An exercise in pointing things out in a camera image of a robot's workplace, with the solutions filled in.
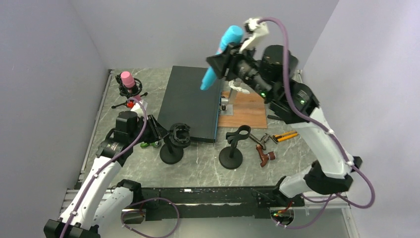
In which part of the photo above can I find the black flat box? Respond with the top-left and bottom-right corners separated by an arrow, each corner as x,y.
157,66 -> 223,143

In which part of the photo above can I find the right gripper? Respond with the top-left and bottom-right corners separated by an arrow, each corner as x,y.
208,37 -> 275,100

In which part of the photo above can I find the green pipe fitting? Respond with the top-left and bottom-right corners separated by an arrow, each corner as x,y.
140,141 -> 161,149

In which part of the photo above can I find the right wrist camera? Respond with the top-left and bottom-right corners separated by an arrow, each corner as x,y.
239,17 -> 269,53

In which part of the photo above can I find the black base frame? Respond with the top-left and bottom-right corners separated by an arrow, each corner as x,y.
121,186 -> 305,224

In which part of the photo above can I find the black clip microphone stand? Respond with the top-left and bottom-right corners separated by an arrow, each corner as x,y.
218,125 -> 251,170

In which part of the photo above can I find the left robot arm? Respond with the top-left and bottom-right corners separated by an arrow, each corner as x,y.
44,111 -> 168,238

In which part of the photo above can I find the black handled hammer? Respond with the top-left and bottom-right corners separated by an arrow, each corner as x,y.
267,115 -> 284,121

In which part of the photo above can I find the grey metal pipe fitting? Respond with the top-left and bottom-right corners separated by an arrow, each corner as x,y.
249,133 -> 278,150

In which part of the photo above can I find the black tripod microphone stand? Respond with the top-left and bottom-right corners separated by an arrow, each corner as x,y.
111,71 -> 148,109

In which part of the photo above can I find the wooden board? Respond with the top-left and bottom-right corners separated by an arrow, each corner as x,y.
218,93 -> 267,129

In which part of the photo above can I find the blue microphone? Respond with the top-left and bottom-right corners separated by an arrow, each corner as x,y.
200,25 -> 245,91

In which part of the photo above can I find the black shock mount stand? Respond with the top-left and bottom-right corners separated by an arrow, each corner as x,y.
159,123 -> 191,165

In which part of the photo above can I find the yellow utility knife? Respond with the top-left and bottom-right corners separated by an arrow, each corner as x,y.
271,130 -> 299,143

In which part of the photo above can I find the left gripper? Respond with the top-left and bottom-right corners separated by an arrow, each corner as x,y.
130,115 -> 170,146

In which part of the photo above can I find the metal bracket fixture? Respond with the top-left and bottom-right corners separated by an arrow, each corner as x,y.
219,79 -> 250,116

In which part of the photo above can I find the brown pipe fitting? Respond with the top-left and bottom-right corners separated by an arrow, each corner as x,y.
256,145 -> 276,167

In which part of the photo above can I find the pink microphone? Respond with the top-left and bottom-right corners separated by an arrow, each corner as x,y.
120,71 -> 143,101

